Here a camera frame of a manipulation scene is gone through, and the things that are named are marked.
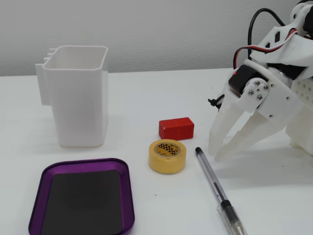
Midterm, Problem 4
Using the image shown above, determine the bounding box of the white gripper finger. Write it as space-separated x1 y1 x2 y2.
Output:
214 110 288 163
208 78 270 157

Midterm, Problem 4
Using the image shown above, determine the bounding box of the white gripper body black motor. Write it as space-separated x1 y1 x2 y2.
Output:
228 60 304 123

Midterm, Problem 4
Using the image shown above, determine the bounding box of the yellow tape roll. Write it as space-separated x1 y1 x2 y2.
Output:
148 139 188 175

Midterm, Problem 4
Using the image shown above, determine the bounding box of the white plastic box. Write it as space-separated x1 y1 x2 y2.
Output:
35 45 109 148

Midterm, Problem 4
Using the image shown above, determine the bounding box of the black zip tie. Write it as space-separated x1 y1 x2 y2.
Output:
207 94 224 109

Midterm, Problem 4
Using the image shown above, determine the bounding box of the red rectangular block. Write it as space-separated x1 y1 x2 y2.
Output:
158 117 195 140

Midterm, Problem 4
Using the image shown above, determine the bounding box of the clear ballpoint pen black cap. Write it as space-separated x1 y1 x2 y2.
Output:
195 146 249 235

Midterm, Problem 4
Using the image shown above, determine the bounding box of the purple metal tray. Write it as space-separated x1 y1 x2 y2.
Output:
28 158 136 235

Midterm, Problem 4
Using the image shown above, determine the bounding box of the black mat in tray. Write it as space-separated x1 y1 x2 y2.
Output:
41 169 124 235

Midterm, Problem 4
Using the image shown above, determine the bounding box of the red white black wire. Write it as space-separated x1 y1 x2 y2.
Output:
232 28 299 74

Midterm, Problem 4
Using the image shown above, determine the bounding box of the black cable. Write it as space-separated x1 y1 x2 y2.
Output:
247 8 294 59

